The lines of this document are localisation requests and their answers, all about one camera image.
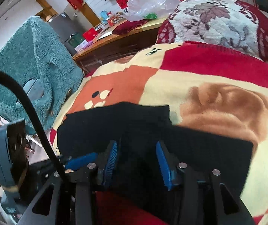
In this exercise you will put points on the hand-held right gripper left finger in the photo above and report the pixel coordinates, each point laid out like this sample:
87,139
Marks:
110,161

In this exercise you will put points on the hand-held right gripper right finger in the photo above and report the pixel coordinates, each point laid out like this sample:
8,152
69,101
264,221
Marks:
164,166

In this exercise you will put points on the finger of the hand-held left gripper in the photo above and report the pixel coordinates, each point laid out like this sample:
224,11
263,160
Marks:
81,160

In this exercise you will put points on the black pants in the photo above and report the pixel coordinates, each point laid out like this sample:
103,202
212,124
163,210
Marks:
194,145

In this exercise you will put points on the checked printed blanket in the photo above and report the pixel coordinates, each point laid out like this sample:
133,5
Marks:
218,70

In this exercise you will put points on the teal fluffy coat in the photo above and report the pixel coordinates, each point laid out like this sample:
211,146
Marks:
31,51

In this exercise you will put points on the green box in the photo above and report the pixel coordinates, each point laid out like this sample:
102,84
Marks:
75,39

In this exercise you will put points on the red box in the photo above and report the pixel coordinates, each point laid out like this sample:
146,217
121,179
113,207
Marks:
90,34

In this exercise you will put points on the wooden desk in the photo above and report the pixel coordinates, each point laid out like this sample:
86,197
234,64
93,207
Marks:
134,31

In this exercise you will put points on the grey refrigerator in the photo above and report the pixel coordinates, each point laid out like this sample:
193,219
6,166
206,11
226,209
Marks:
61,25

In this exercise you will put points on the dark red cloth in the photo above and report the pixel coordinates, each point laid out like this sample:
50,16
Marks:
129,25

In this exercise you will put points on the plush toy figurine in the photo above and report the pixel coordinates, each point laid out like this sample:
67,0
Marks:
118,16

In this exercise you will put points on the blue toy figure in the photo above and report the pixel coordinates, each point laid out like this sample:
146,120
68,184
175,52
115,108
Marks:
104,16

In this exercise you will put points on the green round item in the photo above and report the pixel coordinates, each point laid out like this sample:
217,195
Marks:
151,16

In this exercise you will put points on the red white floral blanket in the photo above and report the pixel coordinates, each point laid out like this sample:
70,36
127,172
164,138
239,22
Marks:
218,18

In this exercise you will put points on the clear plastic bag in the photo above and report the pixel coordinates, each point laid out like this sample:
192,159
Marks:
148,2

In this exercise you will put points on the wooden door frame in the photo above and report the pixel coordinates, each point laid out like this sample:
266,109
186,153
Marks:
45,5

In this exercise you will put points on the red wall poster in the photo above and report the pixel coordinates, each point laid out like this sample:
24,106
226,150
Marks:
125,0

